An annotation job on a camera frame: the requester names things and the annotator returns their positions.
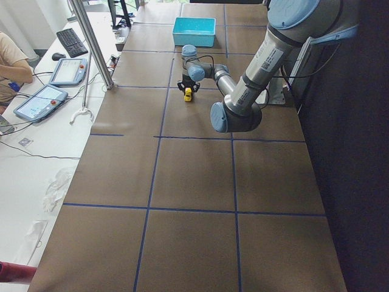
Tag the small grey card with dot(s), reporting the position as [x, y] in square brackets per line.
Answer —
[25, 142]

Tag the upper teach pendant tablet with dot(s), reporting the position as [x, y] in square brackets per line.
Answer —
[69, 72]

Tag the yellow beetle toy car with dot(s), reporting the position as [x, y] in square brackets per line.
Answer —
[188, 95]

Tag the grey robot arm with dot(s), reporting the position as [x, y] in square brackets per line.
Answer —
[290, 24]

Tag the light blue plastic bin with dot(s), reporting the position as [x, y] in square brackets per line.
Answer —
[199, 32]

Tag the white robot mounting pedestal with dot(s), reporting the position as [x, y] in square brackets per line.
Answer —
[273, 94]

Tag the black computer keyboard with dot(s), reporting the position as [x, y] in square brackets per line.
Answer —
[71, 42]

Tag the red object at corner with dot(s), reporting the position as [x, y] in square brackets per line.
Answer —
[15, 273]

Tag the crumpled white plastic bag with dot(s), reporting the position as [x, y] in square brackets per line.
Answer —
[57, 189]

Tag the seated person in beige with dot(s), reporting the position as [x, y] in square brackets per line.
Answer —
[15, 70]

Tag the aluminium frame post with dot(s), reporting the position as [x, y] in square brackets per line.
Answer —
[97, 31]

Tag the teach pendant tablet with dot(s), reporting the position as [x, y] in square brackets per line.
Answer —
[69, 72]
[41, 104]

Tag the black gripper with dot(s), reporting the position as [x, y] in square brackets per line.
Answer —
[187, 78]

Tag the lower teach pendant tablet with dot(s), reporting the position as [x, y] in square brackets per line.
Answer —
[41, 104]

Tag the white hook reaching stick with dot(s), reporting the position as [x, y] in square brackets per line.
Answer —
[84, 110]

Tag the black computer mouse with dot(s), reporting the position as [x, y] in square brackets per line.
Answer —
[57, 56]

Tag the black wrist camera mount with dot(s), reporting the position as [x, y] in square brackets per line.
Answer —
[193, 90]

